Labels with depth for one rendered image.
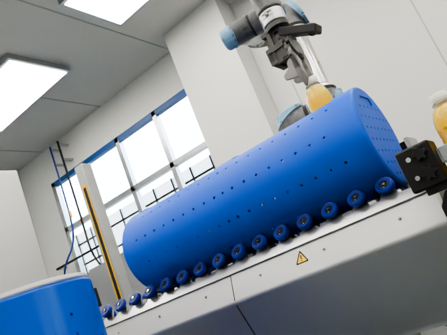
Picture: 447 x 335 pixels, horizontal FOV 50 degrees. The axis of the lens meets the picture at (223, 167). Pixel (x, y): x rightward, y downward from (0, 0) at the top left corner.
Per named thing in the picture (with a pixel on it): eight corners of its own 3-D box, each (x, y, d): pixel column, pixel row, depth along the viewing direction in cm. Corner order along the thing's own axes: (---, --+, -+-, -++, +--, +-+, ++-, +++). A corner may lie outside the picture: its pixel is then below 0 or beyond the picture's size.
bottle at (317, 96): (346, 141, 132) (319, 84, 136) (354, 133, 125) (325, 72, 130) (324, 150, 131) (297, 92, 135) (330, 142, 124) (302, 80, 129)
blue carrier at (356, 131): (193, 281, 175) (165, 210, 181) (420, 182, 130) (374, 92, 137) (138, 301, 151) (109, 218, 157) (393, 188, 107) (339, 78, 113)
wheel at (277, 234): (277, 230, 130) (272, 226, 129) (290, 224, 128) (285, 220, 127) (277, 244, 127) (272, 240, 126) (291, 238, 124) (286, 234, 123)
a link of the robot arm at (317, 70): (319, 138, 178) (269, 24, 197) (357, 120, 173) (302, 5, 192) (311, 129, 167) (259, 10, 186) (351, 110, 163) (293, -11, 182)
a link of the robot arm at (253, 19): (253, 20, 159) (242, 7, 148) (284, 3, 155) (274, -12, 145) (263, 40, 157) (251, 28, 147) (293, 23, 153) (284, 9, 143)
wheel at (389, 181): (376, 185, 115) (372, 180, 114) (394, 177, 112) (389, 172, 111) (379, 199, 111) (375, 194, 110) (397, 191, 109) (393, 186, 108)
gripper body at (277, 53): (285, 72, 141) (269, 39, 144) (308, 56, 137) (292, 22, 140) (272, 68, 135) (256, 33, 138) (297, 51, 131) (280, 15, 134)
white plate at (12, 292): (58, 270, 98) (60, 276, 98) (102, 272, 125) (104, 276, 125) (-67, 320, 98) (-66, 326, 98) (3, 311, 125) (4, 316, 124)
